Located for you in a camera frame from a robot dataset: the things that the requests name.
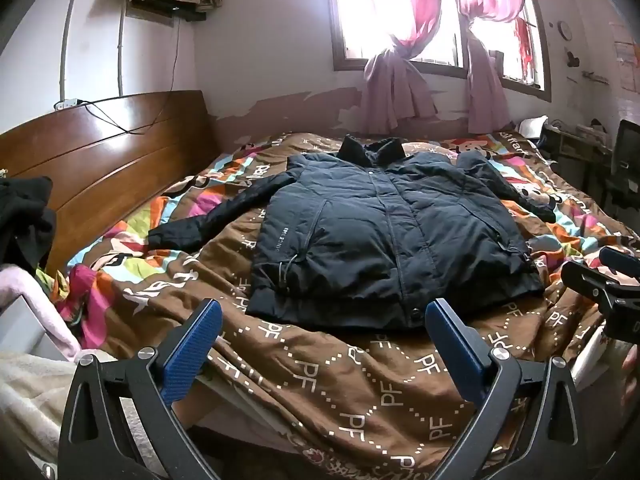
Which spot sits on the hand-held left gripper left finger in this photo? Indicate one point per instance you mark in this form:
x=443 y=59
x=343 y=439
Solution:
x=192 y=347

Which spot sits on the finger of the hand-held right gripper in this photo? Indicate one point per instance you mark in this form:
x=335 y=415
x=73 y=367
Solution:
x=620 y=260
x=587 y=282

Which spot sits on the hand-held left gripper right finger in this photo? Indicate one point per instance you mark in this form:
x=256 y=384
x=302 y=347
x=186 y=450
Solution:
x=457 y=355

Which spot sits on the black padded jacket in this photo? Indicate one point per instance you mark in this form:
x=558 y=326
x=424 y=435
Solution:
x=380 y=240

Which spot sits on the dark clothes pile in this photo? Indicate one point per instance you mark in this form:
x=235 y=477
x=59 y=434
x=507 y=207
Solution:
x=25 y=220

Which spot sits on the black chair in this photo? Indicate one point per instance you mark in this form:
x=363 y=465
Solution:
x=625 y=160

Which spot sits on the cluttered desk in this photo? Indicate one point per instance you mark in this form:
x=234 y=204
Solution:
x=575 y=152

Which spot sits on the brown printed blanket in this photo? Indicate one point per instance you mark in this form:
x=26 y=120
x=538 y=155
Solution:
x=325 y=390

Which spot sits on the white bag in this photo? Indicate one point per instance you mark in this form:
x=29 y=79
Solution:
x=532 y=127

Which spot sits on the pink fleece cloth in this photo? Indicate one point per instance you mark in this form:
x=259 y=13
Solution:
x=30 y=300

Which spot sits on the wooden headboard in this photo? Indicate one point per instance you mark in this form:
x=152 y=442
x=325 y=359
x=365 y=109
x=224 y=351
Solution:
x=100 y=160

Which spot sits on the pink curtain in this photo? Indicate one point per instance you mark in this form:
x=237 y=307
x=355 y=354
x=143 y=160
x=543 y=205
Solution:
x=395 y=85
x=482 y=95

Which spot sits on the white power strip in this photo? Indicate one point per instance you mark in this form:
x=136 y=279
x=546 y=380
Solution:
x=67 y=103

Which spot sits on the window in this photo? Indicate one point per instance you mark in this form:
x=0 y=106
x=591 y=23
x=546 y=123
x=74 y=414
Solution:
x=370 y=10

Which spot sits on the wall calendar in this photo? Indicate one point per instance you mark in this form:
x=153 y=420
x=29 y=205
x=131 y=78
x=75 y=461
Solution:
x=626 y=65

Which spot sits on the wall clock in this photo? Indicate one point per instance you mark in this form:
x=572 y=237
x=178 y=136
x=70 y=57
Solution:
x=565 y=30

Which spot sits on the white wall pipe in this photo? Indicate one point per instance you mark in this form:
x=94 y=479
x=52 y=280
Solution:
x=67 y=35
x=120 y=55

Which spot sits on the black wall shelf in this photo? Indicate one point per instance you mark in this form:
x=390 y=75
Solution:
x=170 y=12

